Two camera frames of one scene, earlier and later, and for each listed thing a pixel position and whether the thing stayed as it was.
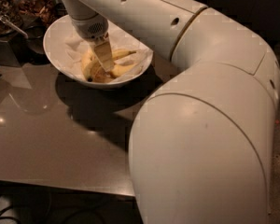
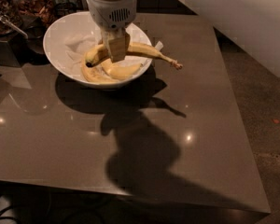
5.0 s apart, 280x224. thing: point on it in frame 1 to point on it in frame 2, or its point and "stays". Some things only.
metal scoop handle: [6, 21] stays
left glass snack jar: [4, 2] stays
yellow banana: [89, 64] to [94, 76]
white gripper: [91, 27] to [110, 13]
